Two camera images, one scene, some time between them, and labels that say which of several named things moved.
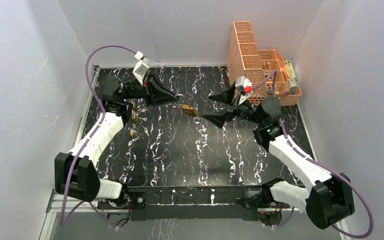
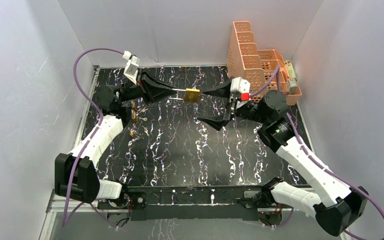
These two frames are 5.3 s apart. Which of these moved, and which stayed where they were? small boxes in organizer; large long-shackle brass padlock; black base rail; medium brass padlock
Moved: large long-shackle brass padlock
Stayed: small boxes in organizer; black base rail; medium brass padlock
